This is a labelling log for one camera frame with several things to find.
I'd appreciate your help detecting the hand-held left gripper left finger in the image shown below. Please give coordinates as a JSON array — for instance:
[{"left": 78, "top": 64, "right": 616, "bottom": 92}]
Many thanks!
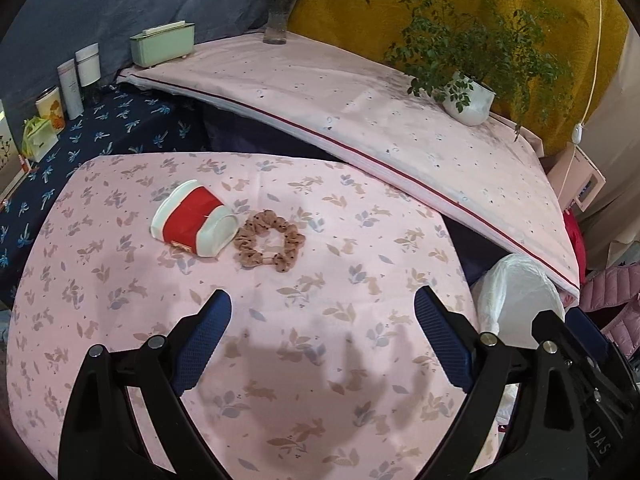
[{"left": 59, "top": 287, "right": 234, "bottom": 480}]

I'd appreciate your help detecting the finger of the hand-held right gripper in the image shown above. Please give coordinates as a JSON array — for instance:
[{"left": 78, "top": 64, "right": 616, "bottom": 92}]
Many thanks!
[
  {"left": 567, "top": 307, "right": 627, "bottom": 361},
  {"left": 531, "top": 309, "right": 572, "bottom": 356}
]

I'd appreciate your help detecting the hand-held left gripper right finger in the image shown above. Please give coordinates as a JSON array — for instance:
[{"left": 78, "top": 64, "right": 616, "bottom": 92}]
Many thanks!
[{"left": 414, "top": 285, "right": 595, "bottom": 480}]

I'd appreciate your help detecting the white plastic bag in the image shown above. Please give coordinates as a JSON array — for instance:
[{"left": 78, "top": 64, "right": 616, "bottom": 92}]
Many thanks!
[{"left": 470, "top": 254, "right": 568, "bottom": 348}]

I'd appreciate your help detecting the pink padded jacket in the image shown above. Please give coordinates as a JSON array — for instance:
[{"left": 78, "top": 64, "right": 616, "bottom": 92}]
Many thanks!
[{"left": 580, "top": 265, "right": 640, "bottom": 347}]

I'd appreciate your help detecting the red cloth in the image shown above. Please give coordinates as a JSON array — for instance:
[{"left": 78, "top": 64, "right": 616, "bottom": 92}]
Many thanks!
[{"left": 562, "top": 210, "right": 586, "bottom": 267}]

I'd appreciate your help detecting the pink leaf print tablecloth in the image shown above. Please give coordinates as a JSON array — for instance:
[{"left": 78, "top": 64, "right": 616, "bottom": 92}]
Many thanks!
[{"left": 5, "top": 152, "right": 501, "bottom": 480}]

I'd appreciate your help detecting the tan scrunchie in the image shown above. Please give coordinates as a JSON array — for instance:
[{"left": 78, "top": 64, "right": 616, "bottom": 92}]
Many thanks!
[{"left": 233, "top": 209, "right": 307, "bottom": 273}]

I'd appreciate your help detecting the red and white pouch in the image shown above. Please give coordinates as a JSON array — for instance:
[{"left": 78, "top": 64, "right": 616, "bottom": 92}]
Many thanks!
[{"left": 150, "top": 179, "right": 240, "bottom": 258}]

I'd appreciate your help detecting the pink appliance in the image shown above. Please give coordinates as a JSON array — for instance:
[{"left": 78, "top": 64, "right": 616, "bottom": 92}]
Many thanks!
[{"left": 545, "top": 144, "right": 608, "bottom": 213}]

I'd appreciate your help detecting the white plant pot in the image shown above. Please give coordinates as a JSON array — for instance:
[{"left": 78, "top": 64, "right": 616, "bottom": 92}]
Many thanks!
[{"left": 442, "top": 71, "right": 497, "bottom": 127}]

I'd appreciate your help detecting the navy floral cloth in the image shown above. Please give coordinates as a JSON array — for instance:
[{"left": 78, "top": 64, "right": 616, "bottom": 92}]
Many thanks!
[{"left": 0, "top": 82, "right": 211, "bottom": 306}]

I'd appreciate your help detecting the pink pad with red stripe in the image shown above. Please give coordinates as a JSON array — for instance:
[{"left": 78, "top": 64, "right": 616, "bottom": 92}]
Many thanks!
[{"left": 116, "top": 30, "right": 583, "bottom": 301}]

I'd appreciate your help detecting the small green bag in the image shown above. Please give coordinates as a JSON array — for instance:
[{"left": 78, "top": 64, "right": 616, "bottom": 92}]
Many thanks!
[{"left": 22, "top": 116, "right": 58, "bottom": 161}]

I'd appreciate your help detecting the white printed card box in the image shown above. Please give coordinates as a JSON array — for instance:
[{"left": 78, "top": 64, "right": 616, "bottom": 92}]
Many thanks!
[{"left": 0, "top": 100, "right": 22, "bottom": 191}]

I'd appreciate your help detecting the yellow printed can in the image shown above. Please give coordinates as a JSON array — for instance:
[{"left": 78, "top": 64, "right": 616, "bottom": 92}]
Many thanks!
[{"left": 35, "top": 86, "right": 66, "bottom": 133}]

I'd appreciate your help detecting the tall white bottle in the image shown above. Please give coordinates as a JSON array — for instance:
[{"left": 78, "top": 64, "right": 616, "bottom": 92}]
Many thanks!
[{"left": 56, "top": 59, "right": 85, "bottom": 121}]

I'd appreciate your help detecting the short white cylinder jar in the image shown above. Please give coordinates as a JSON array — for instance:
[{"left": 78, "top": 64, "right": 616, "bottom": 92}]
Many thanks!
[{"left": 75, "top": 44, "right": 102, "bottom": 88}]

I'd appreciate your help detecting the pale green box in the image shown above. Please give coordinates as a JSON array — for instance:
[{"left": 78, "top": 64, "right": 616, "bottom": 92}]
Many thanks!
[{"left": 130, "top": 20, "right": 196, "bottom": 68}]

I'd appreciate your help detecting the green leafy plant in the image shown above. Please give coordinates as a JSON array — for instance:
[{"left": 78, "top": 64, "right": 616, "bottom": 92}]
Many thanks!
[{"left": 362, "top": 0, "right": 573, "bottom": 133}]

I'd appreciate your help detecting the glass vase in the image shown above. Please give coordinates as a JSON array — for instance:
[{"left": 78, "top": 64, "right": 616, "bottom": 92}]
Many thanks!
[{"left": 262, "top": 0, "right": 303, "bottom": 46}]

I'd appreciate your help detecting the yellow backdrop cloth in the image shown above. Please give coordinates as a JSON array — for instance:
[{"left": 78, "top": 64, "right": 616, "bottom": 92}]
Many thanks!
[{"left": 287, "top": 0, "right": 628, "bottom": 158}]

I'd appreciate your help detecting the blue backdrop cloth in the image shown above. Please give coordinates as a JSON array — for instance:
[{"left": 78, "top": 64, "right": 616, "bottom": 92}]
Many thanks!
[{"left": 0, "top": 0, "right": 273, "bottom": 126}]

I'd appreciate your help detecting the white cable with switch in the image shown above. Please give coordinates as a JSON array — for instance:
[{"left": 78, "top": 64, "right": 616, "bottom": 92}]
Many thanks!
[{"left": 570, "top": 0, "right": 604, "bottom": 146}]

